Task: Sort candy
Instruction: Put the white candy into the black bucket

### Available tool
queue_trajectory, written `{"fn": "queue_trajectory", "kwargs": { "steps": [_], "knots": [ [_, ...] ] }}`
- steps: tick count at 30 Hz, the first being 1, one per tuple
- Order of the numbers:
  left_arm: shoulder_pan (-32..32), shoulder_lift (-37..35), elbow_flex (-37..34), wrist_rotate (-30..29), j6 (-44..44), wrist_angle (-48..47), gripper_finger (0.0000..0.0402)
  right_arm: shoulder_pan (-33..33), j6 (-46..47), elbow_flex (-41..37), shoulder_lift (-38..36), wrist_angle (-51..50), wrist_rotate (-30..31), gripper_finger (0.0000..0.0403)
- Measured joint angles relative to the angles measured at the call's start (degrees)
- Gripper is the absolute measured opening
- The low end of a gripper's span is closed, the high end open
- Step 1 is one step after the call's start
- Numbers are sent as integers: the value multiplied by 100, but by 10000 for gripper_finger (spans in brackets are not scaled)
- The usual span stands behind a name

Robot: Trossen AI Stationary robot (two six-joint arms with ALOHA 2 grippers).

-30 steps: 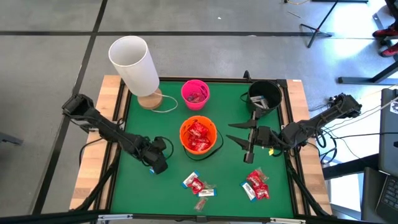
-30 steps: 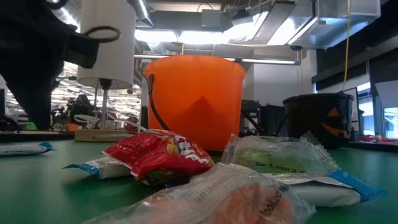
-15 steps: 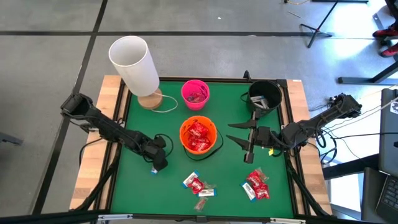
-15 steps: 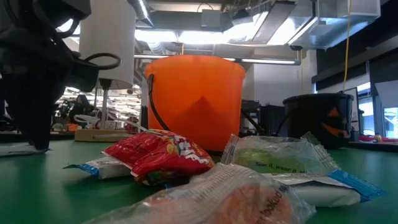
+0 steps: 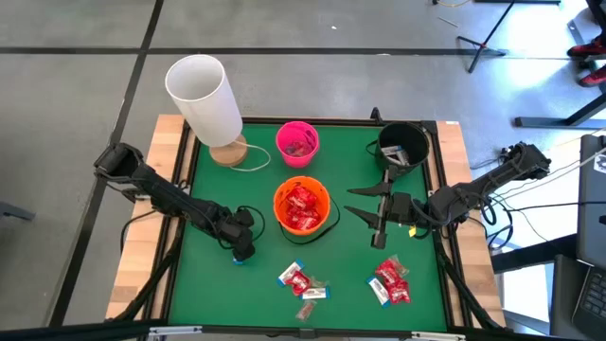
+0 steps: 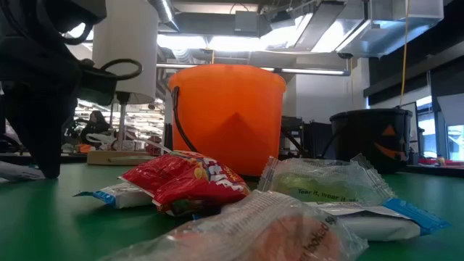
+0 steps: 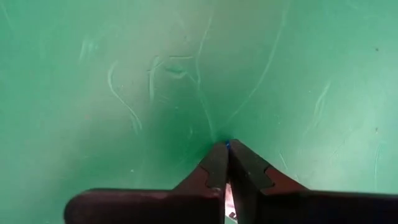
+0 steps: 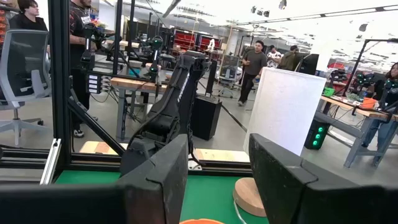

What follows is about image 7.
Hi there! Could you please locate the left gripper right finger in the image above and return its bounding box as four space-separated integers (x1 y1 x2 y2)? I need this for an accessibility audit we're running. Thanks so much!
229 139 398 224

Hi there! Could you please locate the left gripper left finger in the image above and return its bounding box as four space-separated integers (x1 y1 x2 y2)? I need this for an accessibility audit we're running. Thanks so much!
63 141 230 224

